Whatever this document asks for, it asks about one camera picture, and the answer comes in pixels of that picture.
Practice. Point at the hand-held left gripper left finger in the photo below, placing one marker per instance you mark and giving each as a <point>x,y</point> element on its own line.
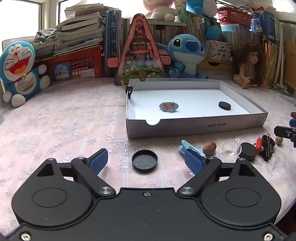
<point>99,161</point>

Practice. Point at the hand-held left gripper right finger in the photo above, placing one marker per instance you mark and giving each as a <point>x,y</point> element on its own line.
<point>194,162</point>

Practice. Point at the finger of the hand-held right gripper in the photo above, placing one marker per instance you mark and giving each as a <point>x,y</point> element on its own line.
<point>292,123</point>
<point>285,134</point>

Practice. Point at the brown hazelnut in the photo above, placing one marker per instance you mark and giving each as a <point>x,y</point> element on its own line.
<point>209,147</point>
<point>278,140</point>

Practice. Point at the blue hair clip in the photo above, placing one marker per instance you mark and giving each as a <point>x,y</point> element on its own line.
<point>187,144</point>

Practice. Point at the large black binder clip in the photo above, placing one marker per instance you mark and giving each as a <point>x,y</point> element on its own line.
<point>268,148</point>

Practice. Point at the clear plastic half sphere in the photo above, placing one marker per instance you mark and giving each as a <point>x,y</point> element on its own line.
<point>231,148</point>

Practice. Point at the hollow black round lid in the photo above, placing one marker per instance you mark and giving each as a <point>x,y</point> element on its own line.
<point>145,160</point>

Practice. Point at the white cardboard box lid tray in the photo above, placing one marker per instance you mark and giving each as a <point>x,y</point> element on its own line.
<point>196,115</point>

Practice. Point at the solid black round cap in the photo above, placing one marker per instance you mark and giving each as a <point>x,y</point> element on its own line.
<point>224,105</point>
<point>248,151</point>

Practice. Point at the pink snowflake tablecloth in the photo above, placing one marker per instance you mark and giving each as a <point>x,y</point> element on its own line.
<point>57,129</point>

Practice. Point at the cardboard box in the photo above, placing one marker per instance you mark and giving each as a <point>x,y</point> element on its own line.
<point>291,64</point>

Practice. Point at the oval decorated charm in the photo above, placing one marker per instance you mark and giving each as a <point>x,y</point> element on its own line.
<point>168,106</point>

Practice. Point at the white pipe rack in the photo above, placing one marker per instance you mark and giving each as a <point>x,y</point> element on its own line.
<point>281,58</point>

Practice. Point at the shiny gold bag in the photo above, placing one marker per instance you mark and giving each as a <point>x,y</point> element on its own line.
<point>270,60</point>

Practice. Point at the small black binder clip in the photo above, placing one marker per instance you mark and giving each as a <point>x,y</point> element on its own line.
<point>129,90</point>

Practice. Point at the brown haired doll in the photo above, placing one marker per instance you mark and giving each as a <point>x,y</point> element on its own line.
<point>249,58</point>

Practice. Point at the wooden drawer shelf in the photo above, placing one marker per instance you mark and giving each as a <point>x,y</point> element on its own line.
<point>217,66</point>

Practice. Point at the red plastic crate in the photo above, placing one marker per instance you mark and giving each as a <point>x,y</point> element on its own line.
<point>76,64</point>

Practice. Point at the white printed carton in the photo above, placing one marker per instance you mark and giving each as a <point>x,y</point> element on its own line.
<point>218,51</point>

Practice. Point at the blue paper bag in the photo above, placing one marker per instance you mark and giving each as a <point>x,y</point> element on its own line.
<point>263,23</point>

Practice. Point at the pink triangular toy house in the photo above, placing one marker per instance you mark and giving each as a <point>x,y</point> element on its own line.
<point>138,58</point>

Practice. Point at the blue alien plush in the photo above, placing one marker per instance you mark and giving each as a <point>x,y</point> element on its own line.
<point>185,51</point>

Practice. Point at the row of blue books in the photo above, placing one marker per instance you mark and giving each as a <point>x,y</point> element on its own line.
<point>113,41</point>

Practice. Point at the red plastic basket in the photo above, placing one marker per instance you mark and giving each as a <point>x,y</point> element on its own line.
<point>233,17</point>

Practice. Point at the blue robot cat plush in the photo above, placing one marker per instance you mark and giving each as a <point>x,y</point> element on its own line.
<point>18,62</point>

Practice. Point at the stack of books and papers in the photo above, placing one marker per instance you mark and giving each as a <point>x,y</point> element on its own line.
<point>78,30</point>

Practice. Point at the row of shelf books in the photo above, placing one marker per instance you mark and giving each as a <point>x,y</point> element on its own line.
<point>166,31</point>

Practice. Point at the grey cloth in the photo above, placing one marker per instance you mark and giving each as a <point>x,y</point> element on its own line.
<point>45,36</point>

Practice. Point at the big blue plush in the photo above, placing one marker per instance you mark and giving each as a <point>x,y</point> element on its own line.
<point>201,8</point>

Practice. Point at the pink white bunny plush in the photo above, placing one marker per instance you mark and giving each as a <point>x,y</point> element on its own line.
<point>159,10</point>

